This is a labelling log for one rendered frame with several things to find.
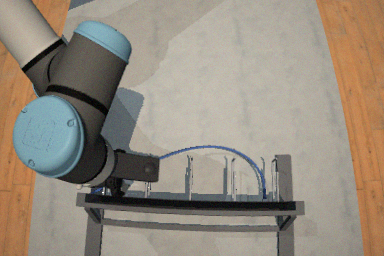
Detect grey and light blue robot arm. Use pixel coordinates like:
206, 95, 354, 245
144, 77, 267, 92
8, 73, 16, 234
0, 0, 160, 190

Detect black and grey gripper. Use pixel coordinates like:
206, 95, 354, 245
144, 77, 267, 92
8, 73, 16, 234
90, 149, 130, 197

